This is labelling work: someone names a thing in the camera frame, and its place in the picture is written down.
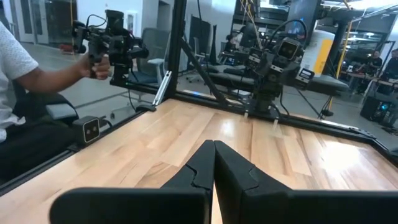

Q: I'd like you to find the silver metal bracket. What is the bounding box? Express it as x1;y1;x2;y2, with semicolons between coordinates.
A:
151;70;173;107

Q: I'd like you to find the black padded bench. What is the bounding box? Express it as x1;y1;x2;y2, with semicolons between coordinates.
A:
203;63;350;96

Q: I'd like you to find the person's hand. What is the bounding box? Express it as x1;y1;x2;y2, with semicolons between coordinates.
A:
78;53;112;81

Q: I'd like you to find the black computer monitor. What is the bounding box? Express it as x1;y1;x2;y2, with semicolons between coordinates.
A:
188;14;213;56

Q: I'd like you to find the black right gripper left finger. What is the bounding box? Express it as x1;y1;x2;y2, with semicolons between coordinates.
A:
49;139;216;224

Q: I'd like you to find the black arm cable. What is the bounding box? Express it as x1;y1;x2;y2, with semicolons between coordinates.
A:
266;19;309;49

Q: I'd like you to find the yellow pole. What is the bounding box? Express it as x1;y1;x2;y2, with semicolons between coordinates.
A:
326;21;354;113

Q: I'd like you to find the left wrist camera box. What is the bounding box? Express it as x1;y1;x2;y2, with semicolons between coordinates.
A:
277;38;302;61

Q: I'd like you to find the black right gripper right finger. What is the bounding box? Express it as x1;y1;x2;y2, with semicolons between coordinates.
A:
213;139;398;224

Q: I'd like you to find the person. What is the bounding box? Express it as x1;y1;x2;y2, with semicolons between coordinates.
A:
356;49;384;94
384;47;398;82
225;26;247;53
0;21;94;185

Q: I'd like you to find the black frame upright post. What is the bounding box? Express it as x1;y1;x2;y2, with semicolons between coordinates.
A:
164;0;188;101

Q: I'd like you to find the grey office chair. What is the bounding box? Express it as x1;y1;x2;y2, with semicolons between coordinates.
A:
135;27;171;85

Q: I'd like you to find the black diagonal frame brace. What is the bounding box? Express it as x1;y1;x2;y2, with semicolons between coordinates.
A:
179;36;229;106

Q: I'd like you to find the white and yellow cylinder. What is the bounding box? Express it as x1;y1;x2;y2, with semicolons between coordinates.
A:
299;29;336;76

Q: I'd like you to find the black computer tower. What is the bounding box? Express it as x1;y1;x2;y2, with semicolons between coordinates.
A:
359;95;398;129

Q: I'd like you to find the black table-level camera box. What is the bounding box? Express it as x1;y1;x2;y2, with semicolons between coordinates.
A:
72;115;101;146

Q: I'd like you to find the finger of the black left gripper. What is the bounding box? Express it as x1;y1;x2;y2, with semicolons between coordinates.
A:
293;67;316;89
246;45;265;68

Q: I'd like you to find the black chair with armrest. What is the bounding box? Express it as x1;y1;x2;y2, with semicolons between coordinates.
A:
11;80;80;126

